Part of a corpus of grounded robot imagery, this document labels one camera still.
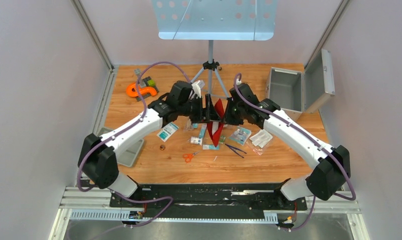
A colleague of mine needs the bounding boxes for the grey metal case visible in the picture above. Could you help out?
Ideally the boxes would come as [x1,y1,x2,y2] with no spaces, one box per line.
[265,49,336,121]

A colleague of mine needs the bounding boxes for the blue white sachet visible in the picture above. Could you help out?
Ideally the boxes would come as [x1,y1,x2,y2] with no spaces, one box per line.
[198,124,207,139]
[202,144,220,150]

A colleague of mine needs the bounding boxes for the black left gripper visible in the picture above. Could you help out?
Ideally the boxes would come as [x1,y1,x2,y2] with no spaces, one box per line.
[178,94,222,124]

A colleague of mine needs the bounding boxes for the white pads zip bag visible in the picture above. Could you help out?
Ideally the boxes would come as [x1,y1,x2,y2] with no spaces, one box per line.
[249,129,273,149]

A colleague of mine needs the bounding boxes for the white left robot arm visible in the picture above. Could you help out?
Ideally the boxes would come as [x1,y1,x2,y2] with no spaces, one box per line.
[77,81,222,207]

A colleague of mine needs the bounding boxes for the blue plastic tweezers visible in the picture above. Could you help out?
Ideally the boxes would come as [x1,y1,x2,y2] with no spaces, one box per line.
[224,143,247,159]

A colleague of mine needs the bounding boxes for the blue white sachet lower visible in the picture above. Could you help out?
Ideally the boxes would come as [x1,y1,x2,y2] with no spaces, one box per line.
[202,144,220,150]

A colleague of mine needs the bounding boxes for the medical gauze packet teal white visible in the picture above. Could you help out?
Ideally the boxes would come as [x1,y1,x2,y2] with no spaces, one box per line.
[157,122,179,142]

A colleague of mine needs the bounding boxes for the green wind oil box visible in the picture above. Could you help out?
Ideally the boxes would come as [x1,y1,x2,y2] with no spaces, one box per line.
[219,135,226,144]

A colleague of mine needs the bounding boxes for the blue music stand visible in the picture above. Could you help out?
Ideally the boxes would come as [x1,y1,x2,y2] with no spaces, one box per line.
[151,0,278,98]

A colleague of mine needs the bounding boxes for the red first aid pouch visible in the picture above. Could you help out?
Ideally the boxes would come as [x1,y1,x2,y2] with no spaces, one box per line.
[206,99,225,147]

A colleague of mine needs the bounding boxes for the blue white sachet middle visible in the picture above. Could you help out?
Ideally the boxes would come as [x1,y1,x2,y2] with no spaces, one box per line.
[198,124,207,139]

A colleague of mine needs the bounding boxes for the cotton swabs bag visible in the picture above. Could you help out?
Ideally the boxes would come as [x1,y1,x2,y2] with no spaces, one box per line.
[183,119,194,131]

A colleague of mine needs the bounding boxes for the grey plastic tray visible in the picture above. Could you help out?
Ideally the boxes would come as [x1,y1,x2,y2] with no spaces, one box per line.
[98,127,145,168]

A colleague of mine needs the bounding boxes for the orange grey toy fixture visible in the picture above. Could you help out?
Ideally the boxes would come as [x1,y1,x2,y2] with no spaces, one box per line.
[125,76,159,102]

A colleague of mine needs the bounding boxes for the adhesive tape pack blue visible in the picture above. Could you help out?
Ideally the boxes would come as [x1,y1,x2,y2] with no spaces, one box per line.
[229,126,252,146]

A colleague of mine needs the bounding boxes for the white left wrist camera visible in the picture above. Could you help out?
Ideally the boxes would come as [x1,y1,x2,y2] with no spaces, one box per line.
[189,80,205,100]

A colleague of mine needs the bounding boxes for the orange handled scissors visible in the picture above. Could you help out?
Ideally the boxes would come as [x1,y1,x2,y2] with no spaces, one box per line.
[182,151,200,163]

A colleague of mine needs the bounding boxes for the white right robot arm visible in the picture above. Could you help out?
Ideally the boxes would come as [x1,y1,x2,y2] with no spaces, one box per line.
[224,83,351,209]

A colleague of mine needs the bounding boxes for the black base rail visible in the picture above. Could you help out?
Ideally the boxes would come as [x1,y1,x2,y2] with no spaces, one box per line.
[109,183,307,220]

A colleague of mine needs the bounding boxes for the white bandage roll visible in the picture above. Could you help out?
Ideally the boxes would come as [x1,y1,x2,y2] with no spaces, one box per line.
[189,136,203,146]

